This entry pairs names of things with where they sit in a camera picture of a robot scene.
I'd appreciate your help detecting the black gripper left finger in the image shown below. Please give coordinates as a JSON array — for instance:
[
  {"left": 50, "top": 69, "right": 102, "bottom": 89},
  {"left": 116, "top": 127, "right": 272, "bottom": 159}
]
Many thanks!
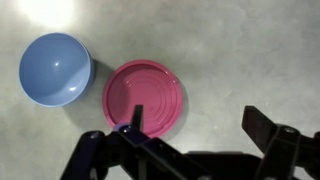
[{"left": 59, "top": 104, "right": 214, "bottom": 180}]

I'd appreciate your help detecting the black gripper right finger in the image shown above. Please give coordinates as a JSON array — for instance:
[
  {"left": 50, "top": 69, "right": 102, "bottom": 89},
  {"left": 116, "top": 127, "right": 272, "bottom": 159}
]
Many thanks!
[{"left": 241, "top": 105, "right": 320, "bottom": 180}]

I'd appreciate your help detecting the pink round plastic lid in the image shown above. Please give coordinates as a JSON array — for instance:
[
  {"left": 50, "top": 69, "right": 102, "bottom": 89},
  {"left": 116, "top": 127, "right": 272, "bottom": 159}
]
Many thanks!
[{"left": 101, "top": 59, "right": 184, "bottom": 139}]

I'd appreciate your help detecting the blue plastic bowl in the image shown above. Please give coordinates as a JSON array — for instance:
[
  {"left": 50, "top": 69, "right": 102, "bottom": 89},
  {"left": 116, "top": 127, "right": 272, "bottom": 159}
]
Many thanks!
[{"left": 18, "top": 32, "right": 96, "bottom": 108}]

